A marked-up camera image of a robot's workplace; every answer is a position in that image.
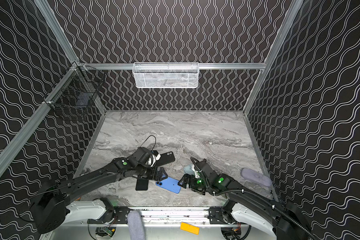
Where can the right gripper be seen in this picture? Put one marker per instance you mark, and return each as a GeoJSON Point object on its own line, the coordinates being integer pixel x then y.
{"type": "Point", "coordinates": [189, 181]}

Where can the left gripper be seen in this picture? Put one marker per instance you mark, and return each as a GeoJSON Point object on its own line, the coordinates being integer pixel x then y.
{"type": "Point", "coordinates": [157, 174]}

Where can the black phone case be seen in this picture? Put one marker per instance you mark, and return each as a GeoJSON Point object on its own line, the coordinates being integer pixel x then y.
{"type": "Point", "coordinates": [163, 159]}

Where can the blue phone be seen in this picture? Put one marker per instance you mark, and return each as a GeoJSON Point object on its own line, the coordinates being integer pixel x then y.
{"type": "Point", "coordinates": [169, 184]}

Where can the light teal phone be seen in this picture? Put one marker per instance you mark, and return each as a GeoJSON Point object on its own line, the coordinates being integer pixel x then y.
{"type": "Point", "coordinates": [189, 169]}

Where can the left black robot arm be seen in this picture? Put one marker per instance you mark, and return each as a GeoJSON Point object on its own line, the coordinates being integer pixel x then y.
{"type": "Point", "coordinates": [49, 205]}

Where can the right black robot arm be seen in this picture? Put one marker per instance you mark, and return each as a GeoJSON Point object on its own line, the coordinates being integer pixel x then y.
{"type": "Point", "coordinates": [290, 222]}

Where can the black phone screen up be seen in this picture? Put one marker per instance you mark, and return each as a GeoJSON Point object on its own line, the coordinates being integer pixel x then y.
{"type": "Point", "coordinates": [142, 184]}

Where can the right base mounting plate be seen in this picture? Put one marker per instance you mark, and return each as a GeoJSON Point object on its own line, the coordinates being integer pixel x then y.
{"type": "Point", "coordinates": [217, 215]}

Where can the base mounting plate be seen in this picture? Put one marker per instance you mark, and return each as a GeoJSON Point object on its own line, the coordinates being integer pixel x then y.
{"type": "Point", "coordinates": [118, 215]}
{"type": "Point", "coordinates": [217, 215]}

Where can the yellow card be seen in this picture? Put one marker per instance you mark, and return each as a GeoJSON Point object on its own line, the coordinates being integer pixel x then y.
{"type": "Point", "coordinates": [190, 228]}

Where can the grey cloth on table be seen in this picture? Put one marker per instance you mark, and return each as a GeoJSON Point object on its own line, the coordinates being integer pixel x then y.
{"type": "Point", "coordinates": [256, 177]}

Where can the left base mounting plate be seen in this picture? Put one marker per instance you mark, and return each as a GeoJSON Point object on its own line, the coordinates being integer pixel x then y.
{"type": "Point", "coordinates": [118, 215]}

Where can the grey cloth roll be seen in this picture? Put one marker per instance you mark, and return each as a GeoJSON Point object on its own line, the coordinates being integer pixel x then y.
{"type": "Point", "coordinates": [136, 226]}

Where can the white mesh basket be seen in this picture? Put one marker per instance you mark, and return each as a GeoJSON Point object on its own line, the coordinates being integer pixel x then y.
{"type": "Point", "coordinates": [166, 75]}

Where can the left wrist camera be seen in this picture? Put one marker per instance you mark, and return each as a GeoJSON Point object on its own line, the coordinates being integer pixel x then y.
{"type": "Point", "coordinates": [147, 157]}

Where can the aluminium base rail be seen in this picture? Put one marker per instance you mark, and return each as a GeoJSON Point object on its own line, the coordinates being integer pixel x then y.
{"type": "Point", "coordinates": [153, 216]}

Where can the black wire basket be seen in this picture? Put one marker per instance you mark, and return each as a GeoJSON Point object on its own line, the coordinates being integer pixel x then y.
{"type": "Point", "coordinates": [76, 99]}

